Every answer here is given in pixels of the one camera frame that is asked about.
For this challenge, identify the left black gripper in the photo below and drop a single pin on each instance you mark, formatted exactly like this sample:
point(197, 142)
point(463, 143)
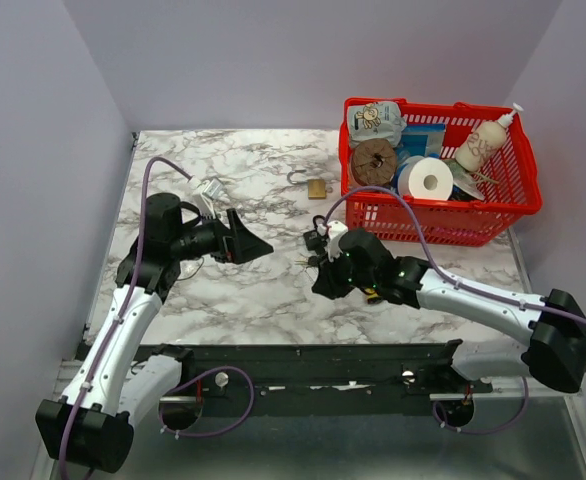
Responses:
point(237, 244)

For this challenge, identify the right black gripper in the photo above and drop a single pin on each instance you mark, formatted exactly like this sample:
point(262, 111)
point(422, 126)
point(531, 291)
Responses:
point(326, 283)

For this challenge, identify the black-headed keys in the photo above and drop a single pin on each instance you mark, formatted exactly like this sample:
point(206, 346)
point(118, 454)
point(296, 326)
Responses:
point(310, 262)

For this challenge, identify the yellow padlock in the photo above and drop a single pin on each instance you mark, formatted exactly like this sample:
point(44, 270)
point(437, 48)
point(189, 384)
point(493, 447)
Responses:
point(372, 297)

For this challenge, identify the black padlock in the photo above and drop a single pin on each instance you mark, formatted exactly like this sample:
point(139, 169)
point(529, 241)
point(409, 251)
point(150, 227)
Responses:
point(313, 240)

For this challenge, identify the large brass padlock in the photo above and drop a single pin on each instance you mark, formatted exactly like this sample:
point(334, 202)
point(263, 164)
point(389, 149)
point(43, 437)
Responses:
point(317, 188)

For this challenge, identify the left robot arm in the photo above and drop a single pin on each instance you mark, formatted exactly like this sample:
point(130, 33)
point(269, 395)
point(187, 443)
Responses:
point(92, 424)

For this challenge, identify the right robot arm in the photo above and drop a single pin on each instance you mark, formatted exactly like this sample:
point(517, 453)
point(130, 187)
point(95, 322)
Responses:
point(546, 335)

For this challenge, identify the brown tape roll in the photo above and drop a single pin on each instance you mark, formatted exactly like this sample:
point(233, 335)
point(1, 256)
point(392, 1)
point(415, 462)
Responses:
point(372, 163)

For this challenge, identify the white toilet paper roll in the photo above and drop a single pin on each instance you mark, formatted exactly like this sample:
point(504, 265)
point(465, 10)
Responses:
point(425, 178)

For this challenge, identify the blue plastic package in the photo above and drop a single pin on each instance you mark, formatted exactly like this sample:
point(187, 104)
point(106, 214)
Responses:
point(421, 140)

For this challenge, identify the light blue wipes pack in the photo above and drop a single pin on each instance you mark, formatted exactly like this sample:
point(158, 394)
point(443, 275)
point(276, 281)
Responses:
point(375, 120)

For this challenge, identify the red plastic basket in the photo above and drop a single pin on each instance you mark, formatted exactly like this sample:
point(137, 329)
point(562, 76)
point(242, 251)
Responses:
point(512, 193)

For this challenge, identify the cream pump lotion bottle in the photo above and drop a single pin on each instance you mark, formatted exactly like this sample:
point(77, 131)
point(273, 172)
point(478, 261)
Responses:
point(485, 141)

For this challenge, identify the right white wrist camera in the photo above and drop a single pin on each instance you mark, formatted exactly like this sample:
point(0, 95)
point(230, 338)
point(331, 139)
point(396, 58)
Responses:
point(331, 233)

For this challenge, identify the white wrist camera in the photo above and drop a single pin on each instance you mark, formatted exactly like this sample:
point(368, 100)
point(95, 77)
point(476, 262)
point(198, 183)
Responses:
point(331, 233)
point(204, 193)

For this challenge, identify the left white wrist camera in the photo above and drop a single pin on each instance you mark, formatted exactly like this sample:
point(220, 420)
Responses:
point(204, 193)

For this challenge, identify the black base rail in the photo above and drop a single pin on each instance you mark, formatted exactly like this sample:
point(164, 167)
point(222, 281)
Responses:
point(321, 380)

